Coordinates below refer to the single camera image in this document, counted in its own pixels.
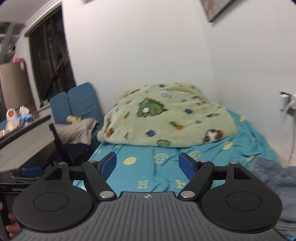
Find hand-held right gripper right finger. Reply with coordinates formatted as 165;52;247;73
179;152;255;201

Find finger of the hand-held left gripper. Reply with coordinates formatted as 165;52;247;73
22;167;42;178

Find dark window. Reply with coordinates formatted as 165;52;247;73
29;9;77;102

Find framed wall picture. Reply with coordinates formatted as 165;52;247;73
200;0;247;23

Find white wall charger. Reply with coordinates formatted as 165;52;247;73
280;91;296;110

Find blue-grey fleece garment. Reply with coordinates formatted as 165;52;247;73
251;156;296;237

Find dark desk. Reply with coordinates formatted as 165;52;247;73
0;115;55;172

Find teal printed bed sheet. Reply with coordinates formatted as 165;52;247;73
73;109;284;193

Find beige pillow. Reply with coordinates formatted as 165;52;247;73
55;118;99;145

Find pink box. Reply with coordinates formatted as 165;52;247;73
10;58;26;71

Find green printed fleece blanket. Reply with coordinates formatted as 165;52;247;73
97;83;238;147

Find blue cushion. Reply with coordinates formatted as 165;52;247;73
50;91;71;126
67;82;103;126

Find black chair frame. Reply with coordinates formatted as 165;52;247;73
48;123;70;166

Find white and orange plastic bag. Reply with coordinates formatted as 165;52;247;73
5;108;19;133

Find grey shelf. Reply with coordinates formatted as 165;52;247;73
0;22;26;64

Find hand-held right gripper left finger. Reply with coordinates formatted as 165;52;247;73
39;152;117;202

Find blue and white plastic bag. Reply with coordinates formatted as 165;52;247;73
18;105;34;126

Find person's left hand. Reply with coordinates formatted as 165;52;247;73
6;213;23;238

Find brown cardboard box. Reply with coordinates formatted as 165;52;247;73
0;62;35;121

